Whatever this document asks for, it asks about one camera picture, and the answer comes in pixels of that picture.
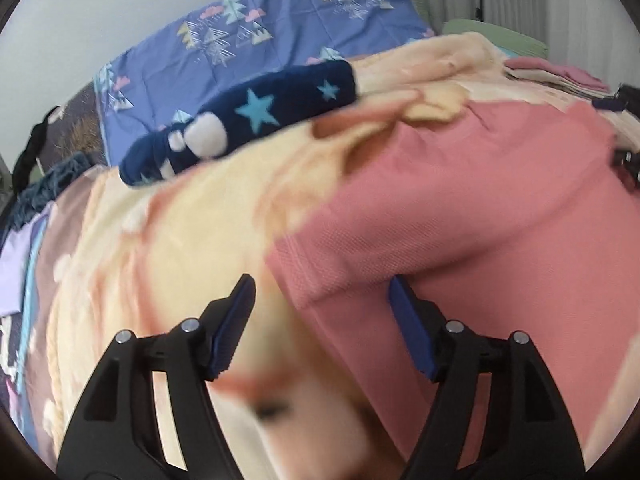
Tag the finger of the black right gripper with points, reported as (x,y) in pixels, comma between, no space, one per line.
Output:
(621,110)

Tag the folded pink clothes stack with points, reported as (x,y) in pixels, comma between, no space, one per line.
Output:
(570,73)

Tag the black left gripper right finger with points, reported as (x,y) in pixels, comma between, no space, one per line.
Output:
(528,432)

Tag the green pillow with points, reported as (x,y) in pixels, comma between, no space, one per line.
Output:
(511,42)

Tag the black strap bag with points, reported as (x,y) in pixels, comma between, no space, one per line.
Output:
(27,168)

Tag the peach fleece blanket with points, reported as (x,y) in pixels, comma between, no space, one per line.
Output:
(147,259)

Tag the pink knit shirt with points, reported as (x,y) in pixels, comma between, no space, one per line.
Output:
(510,218)

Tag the dark floral pillow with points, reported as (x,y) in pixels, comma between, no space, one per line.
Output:
(74,127)

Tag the lilac printed bed sheet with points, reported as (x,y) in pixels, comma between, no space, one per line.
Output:
(19,308)

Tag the navy star plush blanket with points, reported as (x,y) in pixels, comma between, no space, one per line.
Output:
(242,114)

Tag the teal knitted cloth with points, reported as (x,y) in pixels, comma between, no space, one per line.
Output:
(35,197)

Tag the blue tree print pillow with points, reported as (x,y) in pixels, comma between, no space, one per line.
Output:
(171,74)

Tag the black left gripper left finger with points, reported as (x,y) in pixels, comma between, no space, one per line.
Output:
(146,412)

